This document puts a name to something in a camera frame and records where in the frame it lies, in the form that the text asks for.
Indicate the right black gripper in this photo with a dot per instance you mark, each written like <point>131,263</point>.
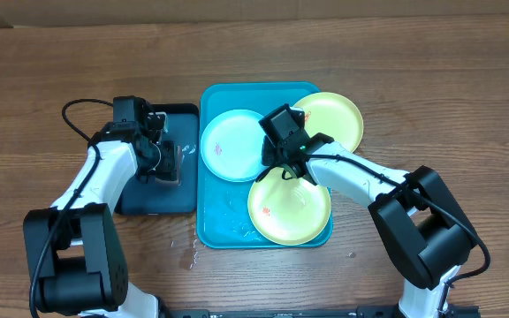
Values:
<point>268,165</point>

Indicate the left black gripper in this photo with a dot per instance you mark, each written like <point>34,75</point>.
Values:
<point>170,166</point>

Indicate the light blue plate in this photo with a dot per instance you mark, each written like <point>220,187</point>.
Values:
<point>231,145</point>

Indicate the green brown sponge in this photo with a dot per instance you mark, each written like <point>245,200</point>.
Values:
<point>168,182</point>

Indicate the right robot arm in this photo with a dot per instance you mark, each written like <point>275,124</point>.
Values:
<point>425,232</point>

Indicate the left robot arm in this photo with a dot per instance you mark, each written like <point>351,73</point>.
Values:
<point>74,255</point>

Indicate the black water tray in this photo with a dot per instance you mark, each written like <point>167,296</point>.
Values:
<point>155,197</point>

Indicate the teal plastic tray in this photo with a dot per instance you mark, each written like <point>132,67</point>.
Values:
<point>222,219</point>

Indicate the far yellow-green plate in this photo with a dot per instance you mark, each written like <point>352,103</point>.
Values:
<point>333,115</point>

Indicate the yellow-green plate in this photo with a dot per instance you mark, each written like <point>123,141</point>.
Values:
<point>288,212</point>
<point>333,115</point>

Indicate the near yellow-green plate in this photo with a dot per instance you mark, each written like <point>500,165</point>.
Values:
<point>288,212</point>

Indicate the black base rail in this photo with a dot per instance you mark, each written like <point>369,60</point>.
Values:
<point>281,313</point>

